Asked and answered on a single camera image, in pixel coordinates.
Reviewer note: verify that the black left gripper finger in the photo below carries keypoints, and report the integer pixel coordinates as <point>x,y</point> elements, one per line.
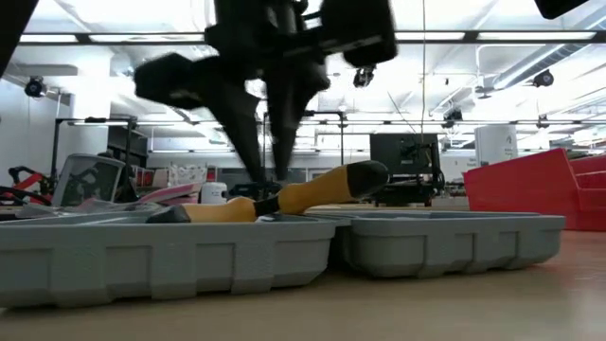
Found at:
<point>289,104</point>
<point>232,109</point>

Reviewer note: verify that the grey plastic tool case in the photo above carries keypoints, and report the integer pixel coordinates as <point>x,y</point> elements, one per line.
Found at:
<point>165,256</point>

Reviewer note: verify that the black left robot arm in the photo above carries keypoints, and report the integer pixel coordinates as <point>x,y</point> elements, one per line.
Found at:
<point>14,23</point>

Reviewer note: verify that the black overhead light bar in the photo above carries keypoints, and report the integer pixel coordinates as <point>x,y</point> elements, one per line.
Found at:
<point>521,35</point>

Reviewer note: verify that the small white block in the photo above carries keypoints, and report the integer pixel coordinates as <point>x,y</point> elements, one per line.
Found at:
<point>214,193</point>

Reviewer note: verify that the pink flat package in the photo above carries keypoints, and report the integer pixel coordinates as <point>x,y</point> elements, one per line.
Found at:
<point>170,193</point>

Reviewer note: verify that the black computer monitor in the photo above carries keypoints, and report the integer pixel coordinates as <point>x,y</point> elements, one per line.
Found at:
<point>402,154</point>

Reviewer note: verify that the black desk equipment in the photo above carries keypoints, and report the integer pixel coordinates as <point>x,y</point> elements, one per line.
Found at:
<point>407,189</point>

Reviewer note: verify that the white round column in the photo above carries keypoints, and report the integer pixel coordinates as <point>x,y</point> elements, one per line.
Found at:
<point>487,142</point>

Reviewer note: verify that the red plastic bin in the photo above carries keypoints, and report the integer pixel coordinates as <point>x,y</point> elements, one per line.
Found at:
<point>521,194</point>

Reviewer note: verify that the red black equipment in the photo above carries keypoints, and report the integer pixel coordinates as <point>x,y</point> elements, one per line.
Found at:
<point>28,182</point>

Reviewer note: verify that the white frame office chair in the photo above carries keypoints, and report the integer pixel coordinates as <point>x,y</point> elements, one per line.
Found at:
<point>85,180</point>

